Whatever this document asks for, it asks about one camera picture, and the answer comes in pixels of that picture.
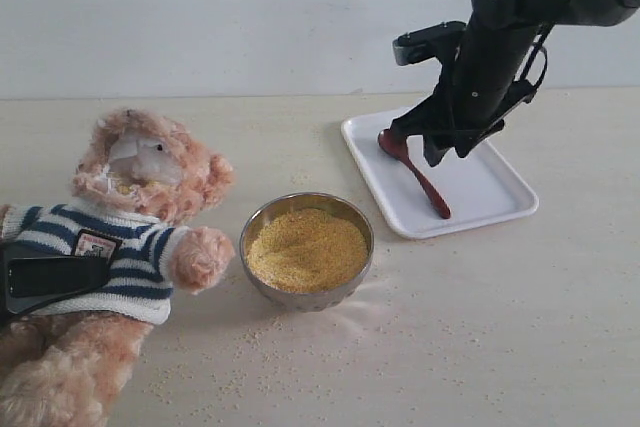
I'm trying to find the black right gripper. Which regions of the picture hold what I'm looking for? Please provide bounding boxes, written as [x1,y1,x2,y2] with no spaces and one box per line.
[389,16,539,167]

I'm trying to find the stainless steel bowl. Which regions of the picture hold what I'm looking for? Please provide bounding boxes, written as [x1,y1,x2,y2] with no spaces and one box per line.
[239,192,375,312]

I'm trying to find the plush teddy bear striped sweater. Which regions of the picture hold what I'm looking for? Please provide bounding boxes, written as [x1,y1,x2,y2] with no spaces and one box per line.
[1,109,234,426]

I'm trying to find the dark red wooden spoon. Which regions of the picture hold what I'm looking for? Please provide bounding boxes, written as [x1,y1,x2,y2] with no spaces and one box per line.
[377,129,451,219]

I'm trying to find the yellow millet grains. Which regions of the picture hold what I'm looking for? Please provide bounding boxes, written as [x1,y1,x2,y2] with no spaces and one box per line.
[248,208,368,293]

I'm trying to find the white plastic tray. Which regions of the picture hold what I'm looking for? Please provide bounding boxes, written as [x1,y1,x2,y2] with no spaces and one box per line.
[341,107,539,240]

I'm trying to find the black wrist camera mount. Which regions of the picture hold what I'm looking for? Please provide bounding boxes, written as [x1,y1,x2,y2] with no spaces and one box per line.
[392,21,466,66]

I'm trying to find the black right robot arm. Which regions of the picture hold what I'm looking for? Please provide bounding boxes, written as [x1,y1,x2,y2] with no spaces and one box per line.
[386,0,639,166]

